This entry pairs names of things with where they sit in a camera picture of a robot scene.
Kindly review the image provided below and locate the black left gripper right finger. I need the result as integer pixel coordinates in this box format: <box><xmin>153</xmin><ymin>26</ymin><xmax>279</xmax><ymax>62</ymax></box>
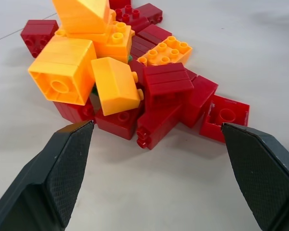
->
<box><xmin>221</xmin><ymin>122</ymin><xmax>289</xmax><ymax>231</ymax></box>

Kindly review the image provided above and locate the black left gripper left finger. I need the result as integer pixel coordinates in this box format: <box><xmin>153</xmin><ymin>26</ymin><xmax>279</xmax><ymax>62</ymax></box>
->
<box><xmin>0</xmin><ymin>120</ymin><xmax>95</xmax><ymax>231</ymax></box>

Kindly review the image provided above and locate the red ribbed block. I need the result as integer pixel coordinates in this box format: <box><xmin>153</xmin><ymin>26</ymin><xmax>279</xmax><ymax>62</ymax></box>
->
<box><xmin>53</xmin><ymin>96</ymin><xmax>96</xmax><ymax>124</ymax></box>
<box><xmin>129</xmin><ymin>35</ymin><xmax>155</xmax><ymax>60</ymax></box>
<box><xmin>136</xmin><ymin>24</ymin><xmax>173</xmax><ymax>46</ymax></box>

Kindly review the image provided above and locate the red hollow underside block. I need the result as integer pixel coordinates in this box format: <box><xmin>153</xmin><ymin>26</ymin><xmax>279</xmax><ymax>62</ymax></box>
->
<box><xmin>199</xmin><ymin>94</ymin><xmax>251</xmax><ymax>144</ymax></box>

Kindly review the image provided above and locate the red square block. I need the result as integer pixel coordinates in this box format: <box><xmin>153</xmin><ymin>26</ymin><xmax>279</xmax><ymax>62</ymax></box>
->
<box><xmin>182</xmin><ymin>75</ymin><xmax>219</xmax><ymax>129</ymax></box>
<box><xmin>108</xmin><ymin>0</ymin><xmax>132</xmax><ymax>10</ymax></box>
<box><xmin>20</xmin><ymin>19</ymin><xmax>60</xmax><ymax>59</ymax></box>
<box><xmin>94</xmin><ymin>102</ymin><xmax>144</xmax><ymax>141</ymax></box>
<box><xmin>134</xmin><ymin>2</ymin><xmax>164</xmax><ymax>25</ymax></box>

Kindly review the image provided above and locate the yellow sloped roof block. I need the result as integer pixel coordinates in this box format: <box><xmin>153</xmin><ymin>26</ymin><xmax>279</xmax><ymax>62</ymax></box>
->
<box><xmin>91</xmin><ymin>57</ymin><xmax>145</xmax><ymax>117</ymax></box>

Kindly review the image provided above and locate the long red block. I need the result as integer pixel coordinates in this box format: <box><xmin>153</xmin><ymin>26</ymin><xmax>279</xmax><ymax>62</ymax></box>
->
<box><xmin>136</xmin><ymin>102</ymin><xmax>184</xmax><ymax>151</ymax></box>

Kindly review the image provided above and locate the large yellow cube block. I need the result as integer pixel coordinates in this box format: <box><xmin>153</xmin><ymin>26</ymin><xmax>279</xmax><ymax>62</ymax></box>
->
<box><xmin>28</xmin><ymin>36</ymin><xmax>97</xmax><ymax>106</ymax></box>

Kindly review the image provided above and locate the red sloped roof block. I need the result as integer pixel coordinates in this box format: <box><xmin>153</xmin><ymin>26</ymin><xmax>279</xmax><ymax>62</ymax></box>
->
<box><xmin>142</xmin><ymin>63</ymin><xmax>195</xmax><ymax>109</ymax></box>

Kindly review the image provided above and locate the yellow square studded block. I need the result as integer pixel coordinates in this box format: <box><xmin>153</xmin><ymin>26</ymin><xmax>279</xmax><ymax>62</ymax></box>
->
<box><xmin>54</xmin><ymin>21</ymin><xmax>135</xmax><ymax>64</ymax></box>

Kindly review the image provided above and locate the long yellow studded block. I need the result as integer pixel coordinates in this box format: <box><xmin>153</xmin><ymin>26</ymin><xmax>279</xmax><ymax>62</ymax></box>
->
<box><xmin>137</xmin><ymin>36</ymin><xmax>193</xmax><ymax>67</ymax></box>

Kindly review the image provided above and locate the tall yellow sloped block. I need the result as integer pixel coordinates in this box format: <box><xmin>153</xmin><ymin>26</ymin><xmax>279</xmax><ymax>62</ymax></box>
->
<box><xmin>51</xmin><ymin>0</ymin><xmax>111</xmax><ymax>35</ymax></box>

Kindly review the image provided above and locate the red plastic building brick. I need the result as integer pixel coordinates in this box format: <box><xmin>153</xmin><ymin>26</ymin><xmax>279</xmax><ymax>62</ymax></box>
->
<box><xmin>114</xmin><ymin>4</ymin><xmax>150</xmax><ymax>27</ymax></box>

